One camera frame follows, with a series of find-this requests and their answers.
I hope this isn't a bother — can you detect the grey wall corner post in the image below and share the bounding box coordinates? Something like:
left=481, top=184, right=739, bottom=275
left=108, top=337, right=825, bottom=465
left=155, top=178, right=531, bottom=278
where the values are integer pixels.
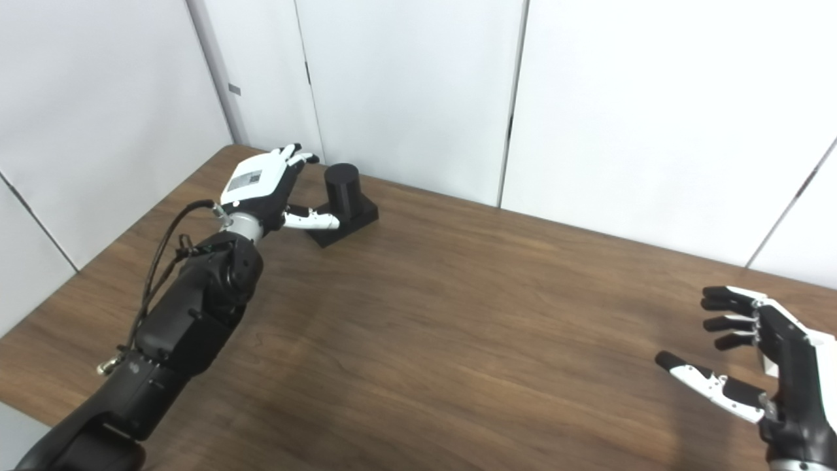
left=186, top=0, right=250, bottom=147

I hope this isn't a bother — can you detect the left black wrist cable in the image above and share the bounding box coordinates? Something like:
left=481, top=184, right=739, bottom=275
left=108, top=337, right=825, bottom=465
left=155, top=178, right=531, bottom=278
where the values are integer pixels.
left=98, top=200, right=226, bottom=377

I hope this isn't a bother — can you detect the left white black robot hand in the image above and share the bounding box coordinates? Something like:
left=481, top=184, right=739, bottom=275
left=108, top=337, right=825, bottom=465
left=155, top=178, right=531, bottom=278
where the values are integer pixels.
left=219, top=143, right=342, bottom=233

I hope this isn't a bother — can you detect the black peg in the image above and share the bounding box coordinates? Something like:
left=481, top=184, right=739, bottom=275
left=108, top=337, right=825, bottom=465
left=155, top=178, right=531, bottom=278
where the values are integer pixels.
left=306, top=163, right=380, bottom=248

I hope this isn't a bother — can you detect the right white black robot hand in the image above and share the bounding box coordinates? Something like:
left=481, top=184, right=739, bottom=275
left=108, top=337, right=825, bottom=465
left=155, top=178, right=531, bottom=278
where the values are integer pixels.
left=655, top=285, right=837, bottom=465

